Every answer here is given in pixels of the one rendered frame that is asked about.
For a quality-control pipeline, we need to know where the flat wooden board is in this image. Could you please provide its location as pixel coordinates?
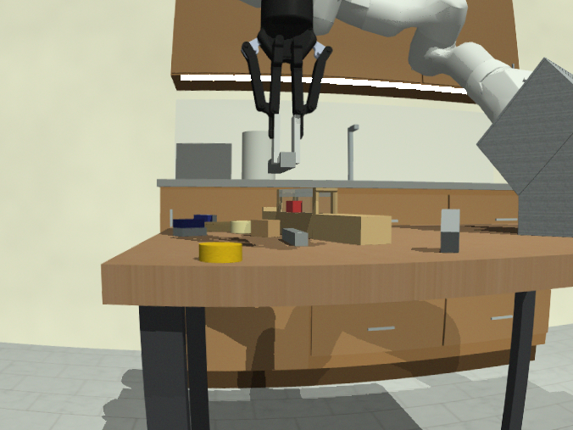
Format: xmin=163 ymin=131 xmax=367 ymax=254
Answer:
xmin=204 ymin=221 xmax=231 ymax=232

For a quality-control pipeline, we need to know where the yellow short cylinder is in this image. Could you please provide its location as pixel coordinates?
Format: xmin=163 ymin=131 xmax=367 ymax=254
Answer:
xmin=198 ymin=243 xmax=242 ymax=263

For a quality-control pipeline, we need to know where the tan wooden block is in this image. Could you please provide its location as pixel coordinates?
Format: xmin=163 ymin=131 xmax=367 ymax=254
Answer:
xmin=251 ymin=220 xmax=280 ymax=237

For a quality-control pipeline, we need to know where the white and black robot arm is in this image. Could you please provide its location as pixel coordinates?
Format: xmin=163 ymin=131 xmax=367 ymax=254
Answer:
xmin=313 ymin=0 xmax=532 ymax=123

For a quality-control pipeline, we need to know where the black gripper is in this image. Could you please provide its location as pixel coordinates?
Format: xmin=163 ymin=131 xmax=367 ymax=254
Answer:
xmin=241 ymin=0 xmax=332 ymax=165

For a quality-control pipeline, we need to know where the grey square stick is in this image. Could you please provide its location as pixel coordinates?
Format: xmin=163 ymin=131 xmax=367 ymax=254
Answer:
xmin=282 ymin=228 xmax=308 ymax=246
xmin=268 ymin=152 xmax=296 ymax=174

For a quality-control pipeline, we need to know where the beige roll of tape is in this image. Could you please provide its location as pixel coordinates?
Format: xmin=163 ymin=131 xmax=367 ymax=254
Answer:
xmin=231 ymin=221 xmax=251 ymax=233

